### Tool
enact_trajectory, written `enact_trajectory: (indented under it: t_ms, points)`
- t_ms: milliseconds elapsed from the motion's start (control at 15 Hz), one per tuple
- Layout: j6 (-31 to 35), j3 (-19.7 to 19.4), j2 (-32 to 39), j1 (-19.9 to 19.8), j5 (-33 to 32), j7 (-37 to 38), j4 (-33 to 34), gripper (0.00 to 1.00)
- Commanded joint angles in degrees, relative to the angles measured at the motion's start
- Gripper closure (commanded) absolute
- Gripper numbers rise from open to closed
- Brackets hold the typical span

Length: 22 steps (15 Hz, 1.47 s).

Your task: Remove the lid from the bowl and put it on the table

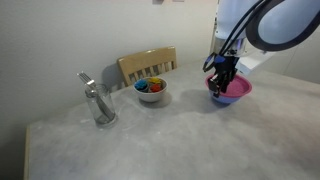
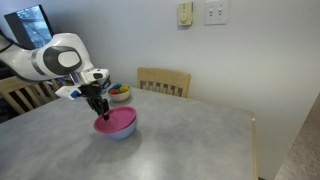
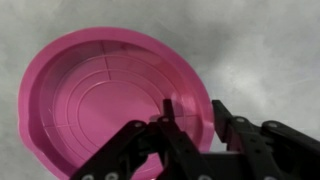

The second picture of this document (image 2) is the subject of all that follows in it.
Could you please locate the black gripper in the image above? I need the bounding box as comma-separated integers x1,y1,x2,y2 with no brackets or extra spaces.
80,76,112,121

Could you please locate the pink round plastic lid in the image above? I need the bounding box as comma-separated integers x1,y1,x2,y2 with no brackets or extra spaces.
93,105,138,135

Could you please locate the cream ceramic bowl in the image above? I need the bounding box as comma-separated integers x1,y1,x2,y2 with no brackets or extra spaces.
108,86,132,102

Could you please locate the light blue plastic bowl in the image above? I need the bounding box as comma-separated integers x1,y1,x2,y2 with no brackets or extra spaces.
105,117,138,141

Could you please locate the yellow toy ball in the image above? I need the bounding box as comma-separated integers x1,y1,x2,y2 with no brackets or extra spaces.
118,85,131,94

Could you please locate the light wooden slatted chair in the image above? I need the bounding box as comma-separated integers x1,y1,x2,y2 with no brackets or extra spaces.
0,75,73,116
136,67,192,99

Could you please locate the black flat screen monitor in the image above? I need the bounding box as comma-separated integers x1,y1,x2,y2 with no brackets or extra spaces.
4,4,55,50

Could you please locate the speckled grey countertop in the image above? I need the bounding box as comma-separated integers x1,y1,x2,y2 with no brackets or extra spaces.
274,93,320,180

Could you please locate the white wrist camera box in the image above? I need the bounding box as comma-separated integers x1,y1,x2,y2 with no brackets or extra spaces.
54,85,83,100

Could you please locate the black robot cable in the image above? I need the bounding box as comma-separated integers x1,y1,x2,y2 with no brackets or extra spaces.
0,29,22,52

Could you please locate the beige wall thermostat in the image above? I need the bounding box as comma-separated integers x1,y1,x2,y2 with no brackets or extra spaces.
177,1,194,27

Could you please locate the white light switch plate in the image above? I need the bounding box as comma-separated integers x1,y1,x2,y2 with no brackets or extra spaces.
203,0,229,26

